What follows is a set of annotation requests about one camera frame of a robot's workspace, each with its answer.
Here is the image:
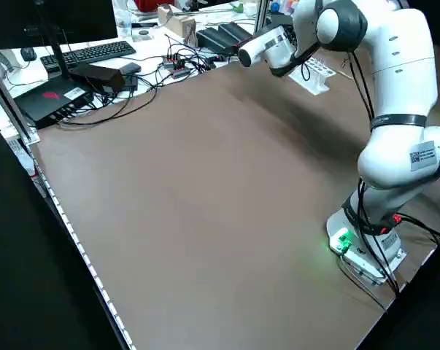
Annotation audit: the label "black keyboard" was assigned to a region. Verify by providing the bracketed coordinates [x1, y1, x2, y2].
[39, 40, 137, 73]

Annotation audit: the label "black computer box red logo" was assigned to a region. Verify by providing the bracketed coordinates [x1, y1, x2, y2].
[14, 78, 96, 131]

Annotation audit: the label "aluminium frame post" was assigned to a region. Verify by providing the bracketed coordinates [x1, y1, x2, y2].
[254, 0, 271, 34]
[0, 54, 42, 145]

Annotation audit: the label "usb hub red plugs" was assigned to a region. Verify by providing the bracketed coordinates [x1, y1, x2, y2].
[162, 53, 192, 77]

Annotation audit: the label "cardboard box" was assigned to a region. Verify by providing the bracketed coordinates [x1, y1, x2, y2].
[157, 4, 198, 40]

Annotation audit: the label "black base cable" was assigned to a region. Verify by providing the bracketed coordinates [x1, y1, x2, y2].
[396, 214, 440, 246]
[356, 180, 403, 295]

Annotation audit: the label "black desk cable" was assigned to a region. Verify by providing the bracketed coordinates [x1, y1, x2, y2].
[57, 78, 158, 127]

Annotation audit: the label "small dark grey box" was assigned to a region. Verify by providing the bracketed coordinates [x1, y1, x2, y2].
[119, 61, 142, 76]

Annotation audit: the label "white test tube rack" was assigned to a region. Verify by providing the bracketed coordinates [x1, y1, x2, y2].
[288, 56, 337, 96]

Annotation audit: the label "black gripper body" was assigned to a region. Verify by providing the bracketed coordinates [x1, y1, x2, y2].
[283, 25, 298, 48]

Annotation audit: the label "black computer monitor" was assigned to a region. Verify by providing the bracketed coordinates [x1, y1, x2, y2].
[0, 0, 119, 79]

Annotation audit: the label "black power brick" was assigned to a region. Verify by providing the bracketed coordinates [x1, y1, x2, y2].
[69, 63, 126, 94]

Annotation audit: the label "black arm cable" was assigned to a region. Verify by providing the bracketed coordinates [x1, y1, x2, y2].
[345, 50, 377, 120]

